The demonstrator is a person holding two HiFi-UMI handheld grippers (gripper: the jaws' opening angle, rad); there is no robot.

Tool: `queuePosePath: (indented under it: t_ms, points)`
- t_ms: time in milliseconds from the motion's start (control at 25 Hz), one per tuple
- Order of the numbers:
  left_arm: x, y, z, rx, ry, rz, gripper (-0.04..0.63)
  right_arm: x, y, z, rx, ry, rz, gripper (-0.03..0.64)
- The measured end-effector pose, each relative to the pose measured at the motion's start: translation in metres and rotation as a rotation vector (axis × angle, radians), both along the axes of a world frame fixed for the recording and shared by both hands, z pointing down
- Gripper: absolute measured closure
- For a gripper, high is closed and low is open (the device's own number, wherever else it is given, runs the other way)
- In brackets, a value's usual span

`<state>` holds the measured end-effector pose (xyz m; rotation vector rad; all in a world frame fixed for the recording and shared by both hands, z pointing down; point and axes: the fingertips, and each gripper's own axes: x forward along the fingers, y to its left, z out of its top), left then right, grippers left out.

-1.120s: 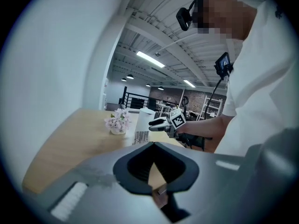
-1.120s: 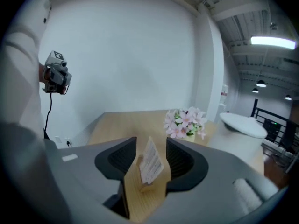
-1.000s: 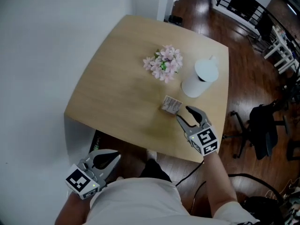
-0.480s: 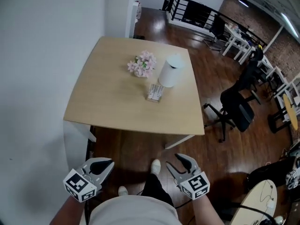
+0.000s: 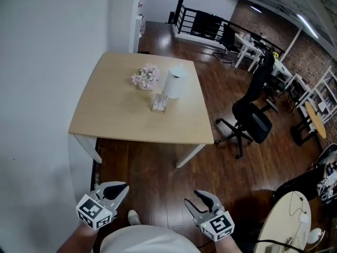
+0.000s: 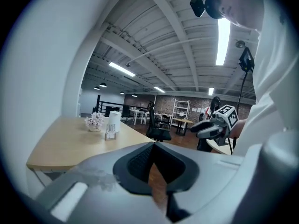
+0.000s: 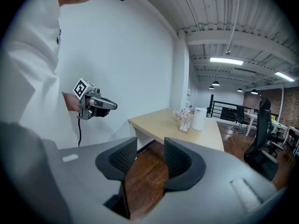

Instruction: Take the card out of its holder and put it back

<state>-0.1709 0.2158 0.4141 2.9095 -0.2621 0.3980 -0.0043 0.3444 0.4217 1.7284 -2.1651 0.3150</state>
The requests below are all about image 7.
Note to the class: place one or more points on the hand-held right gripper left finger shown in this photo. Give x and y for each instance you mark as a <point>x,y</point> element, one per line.
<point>121,158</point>

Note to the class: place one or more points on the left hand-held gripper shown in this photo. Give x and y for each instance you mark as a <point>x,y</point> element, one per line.
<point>81,88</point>

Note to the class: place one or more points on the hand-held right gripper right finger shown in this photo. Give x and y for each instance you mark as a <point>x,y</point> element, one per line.
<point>184,169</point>

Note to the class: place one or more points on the clear acrylic card holder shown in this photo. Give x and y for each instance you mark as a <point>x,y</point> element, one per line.
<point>184,130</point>

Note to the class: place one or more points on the white printed card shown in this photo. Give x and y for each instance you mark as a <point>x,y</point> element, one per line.
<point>186,123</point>

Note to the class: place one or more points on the person's left forearm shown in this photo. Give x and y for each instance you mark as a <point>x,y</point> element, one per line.
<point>71,101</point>

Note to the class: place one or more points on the person's left hand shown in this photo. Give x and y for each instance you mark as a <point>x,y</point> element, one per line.
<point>89,102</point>

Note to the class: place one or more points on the light wooden desk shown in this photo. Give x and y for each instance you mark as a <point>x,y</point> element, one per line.
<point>161,125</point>

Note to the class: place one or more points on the white cylindrical container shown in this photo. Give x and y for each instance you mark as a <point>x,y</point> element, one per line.
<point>199,119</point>

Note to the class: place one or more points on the pink flower bouquet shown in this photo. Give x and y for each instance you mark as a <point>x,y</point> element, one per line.
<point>181,113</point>

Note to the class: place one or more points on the black metal railing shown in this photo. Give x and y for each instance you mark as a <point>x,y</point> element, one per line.
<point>219,111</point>

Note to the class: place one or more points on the black low-back office chair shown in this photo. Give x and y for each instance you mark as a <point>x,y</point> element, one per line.
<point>240,116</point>

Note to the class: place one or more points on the black high-back office chair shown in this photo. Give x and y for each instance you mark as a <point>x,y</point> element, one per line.
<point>262,148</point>

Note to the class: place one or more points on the person's white shirt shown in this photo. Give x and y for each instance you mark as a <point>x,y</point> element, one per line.
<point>32,66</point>

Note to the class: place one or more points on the white table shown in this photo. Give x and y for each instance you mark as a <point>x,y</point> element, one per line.
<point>251,118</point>

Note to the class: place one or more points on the black pendant lamp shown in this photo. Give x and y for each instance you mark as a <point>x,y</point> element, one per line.
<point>239,90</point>
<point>211,87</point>
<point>254,92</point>
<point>215,83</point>

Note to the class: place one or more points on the white desk with clutter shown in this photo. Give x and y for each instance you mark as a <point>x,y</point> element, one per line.
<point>280,127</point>

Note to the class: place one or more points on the long ceiling light panel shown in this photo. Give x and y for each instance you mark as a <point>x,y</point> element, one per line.
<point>226,61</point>
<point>284,76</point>

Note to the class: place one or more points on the white ceiling pipe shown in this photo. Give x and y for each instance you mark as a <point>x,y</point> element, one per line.
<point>233,24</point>

